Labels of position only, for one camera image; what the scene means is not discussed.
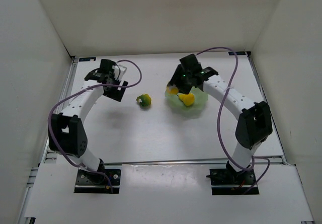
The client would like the peeled yellow fake lemon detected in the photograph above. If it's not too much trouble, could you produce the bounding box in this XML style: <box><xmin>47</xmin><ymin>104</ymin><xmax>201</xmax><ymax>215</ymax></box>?
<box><xmin>167</xmin><ymin>86</ymin><xmax>179</xmax><ymax>95</ymax></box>

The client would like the yellow fake pear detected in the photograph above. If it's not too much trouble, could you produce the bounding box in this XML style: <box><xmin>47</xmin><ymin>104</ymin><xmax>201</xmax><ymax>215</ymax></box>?
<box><xmin>178</xmin><ymin>93</ymin><xmax>195</xmax><ymax>107</ymax></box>

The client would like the green yellow fake mango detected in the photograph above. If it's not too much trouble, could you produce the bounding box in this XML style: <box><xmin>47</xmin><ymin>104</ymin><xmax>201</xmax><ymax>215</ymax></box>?
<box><xmin>136</xmin><ymin>94</ymin><xmax>151</xmax><ymax>107</ymax></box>

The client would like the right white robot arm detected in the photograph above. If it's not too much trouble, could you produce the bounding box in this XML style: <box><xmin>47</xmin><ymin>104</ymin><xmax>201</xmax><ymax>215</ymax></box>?
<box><xmin>167</xmin><ymin>54</ymin><xmax>273</xmax><ymax>172</ymax></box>

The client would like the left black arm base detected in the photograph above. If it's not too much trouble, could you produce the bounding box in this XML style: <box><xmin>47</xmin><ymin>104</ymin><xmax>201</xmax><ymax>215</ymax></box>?
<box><xmin>74</xmin><ymin>169</ymin><xmax>121</xmax><ymax>194</ymax></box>

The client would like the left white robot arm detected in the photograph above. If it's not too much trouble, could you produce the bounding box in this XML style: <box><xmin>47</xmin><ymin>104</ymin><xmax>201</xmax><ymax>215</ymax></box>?
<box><xmin>48</xmin><ymin>59</ymin><xmax>128</xmax><ymax>172</ymax></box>

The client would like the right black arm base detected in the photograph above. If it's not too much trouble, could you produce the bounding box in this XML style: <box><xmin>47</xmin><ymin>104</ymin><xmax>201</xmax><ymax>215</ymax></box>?
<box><xmin>206</xmin><ymin>169</ymin><xmax>260</xmax><ymax>196</ymax></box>

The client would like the green wavy fruit bowl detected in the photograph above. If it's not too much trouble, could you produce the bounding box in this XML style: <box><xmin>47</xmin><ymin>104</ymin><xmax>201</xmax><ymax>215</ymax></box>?
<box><xmin>165</xmin><ymin>87</ymin><xmax>208</xmax><ymax>114</ymax></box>

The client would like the left blue corner label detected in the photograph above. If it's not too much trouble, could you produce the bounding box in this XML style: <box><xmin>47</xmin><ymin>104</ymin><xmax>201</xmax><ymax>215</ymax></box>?
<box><xmin>78</xmin><ymin>57</ymin><xmax>96</xmax><ymax>62</ymax></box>

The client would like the blue corner label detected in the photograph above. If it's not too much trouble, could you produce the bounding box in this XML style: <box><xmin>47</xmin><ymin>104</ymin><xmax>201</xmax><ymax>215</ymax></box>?
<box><xmin>228</xmin><ymin>51</ymin><xmax>246</xmax><ymax>56</ymax></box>
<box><xmin>78</xmin><ymin>57</ymin><xmax>96</xmax><ymax>62</ymax></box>

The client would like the right blue corner label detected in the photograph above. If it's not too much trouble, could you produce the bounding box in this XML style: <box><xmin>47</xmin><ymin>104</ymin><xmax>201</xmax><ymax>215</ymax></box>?
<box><xmin>228</xmin><ymin>51</ymin><xmax>246</xmax><ymax>56</ymax></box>

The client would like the right aluminium rail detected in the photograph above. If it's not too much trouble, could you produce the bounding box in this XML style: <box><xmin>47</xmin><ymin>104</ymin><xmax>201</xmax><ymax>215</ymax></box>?
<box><xmin>246</xmin><ymin>51</ymin><xmax>290</xmax><ymax>166</ymax></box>

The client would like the aluminium rail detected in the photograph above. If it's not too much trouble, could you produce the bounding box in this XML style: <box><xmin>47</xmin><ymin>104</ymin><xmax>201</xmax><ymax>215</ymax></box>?
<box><xmin>104</xmin><ymin>156</ymin><xmax>287</xmax><ymax>166</ymax></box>
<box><xmin>40</xmin><ymin>56</ymin><xmax>77</xmax><ymax>164</ymax></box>
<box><xmin>246</xmin><ymin>51</ymin><xmax>290</xmax><ymax>166</ymax></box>

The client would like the left aluminium rail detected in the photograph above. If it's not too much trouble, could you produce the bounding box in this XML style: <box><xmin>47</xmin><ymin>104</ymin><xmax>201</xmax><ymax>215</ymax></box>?
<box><xmin>40</xmin><ymin>56</ymin><xmax>77</xmax><ymax>164</ymax></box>

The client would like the front aluminium rail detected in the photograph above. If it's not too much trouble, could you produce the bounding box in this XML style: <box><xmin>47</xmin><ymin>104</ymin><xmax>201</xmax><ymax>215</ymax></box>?
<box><xmin>104</xmin><ymin>156</ymin><xmax>287</xmax><ymax>166</ymax></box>

